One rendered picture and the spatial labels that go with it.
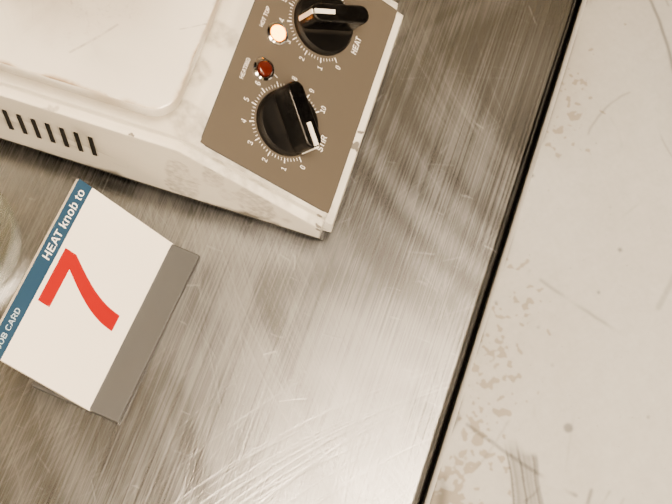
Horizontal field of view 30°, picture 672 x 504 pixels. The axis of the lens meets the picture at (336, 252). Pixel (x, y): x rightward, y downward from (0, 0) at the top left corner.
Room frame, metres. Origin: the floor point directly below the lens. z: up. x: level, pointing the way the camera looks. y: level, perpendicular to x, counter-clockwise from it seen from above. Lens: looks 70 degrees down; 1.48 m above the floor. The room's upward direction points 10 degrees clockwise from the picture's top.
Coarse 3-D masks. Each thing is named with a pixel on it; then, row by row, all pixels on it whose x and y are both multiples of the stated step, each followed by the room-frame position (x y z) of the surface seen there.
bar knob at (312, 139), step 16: (272, 96) 0.26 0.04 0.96; (288, 96) 0.26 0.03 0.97; (304, 96) 0.26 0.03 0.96; (272, 112) 0.26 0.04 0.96; (288, 112) 0.25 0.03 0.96; (304, 112) 0.25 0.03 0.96; (272, 128) 0.25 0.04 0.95; (288, 128) 0.25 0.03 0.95; (304, 128) 0.25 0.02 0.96; (272, 144) 0.24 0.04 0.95; (288, 144) 0.24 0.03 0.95; (304, 144) 0.24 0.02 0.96
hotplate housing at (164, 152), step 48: (240, 0) 0.30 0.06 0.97; (384, 0) 0.34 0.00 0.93; (0, 96) 0.24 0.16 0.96; (48, 96) 0.24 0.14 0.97; (192, 96) 0.25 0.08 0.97; (48, 144) 0.23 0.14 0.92; (96, 144) 0.23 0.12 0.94; (144, 144) 0.23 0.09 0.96; (192, 144) 0.23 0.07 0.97; (192, 192) 0.22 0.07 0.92; (240, 192) 0.22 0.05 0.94; (336, 192) 0.23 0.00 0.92
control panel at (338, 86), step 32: (256, 0) 0.31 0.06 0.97; (288, 0) 0.31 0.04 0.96; (352, 0) 0.33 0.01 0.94; (256, 32) 0.29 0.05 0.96; (288, 32) 0.30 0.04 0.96; (384, 32) 0.32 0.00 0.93; (256, 64) 0.28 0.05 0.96; (288, 64) 0.28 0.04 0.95; (320, 64) 0.29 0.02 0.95; (352, 64) 0.30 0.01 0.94; (224, 96) 0.26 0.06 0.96; (256, 96) 0.26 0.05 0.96; (320, 96) 0.28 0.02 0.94; (352, 96) 0.28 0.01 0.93; (224, 128) 0.24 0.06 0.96; (256, 128) 0.25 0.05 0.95; (320, 128) 0.26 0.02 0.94; (352, 128) 0.27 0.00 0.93; (256, 160) 0.23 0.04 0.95; (288, 160) 0.24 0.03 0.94; (320, 160) 0.24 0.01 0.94; (288, 192) 0.22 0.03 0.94; (320, 192) 0.23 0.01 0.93
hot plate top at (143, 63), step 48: (0, 0) 0.27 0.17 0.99; (48, 0) 0.27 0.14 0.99; (96, 0) 0.28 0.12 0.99; (144, 0) 0.28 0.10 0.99; (192, 0) 0.29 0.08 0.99; (0, 48) 0.25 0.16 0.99; (48, 48) 0.25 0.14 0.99; (96, 48) 0.26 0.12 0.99; (144, 48) 0.26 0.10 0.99; (192, 48) 0.26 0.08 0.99; (96, 96) 0.23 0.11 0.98; (144, 96) 0.24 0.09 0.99
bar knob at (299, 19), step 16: (304, 0) 0.32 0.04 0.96; (320, 0) 0.32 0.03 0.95; (336, 0) 0.32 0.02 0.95; (304, 16) 0.30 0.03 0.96; (320, 16) 0.30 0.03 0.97; (336, 16) 0.31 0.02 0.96; (352, 16) 0.31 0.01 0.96; (368, 16) 0.31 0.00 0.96; (304, 32) 0.30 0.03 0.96; (320, 32) 0.30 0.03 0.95; (336, 32) 0.31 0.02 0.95; (352, 32) 0.31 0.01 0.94; (320, 48) 0.30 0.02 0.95; (336, 48) 0.30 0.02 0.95
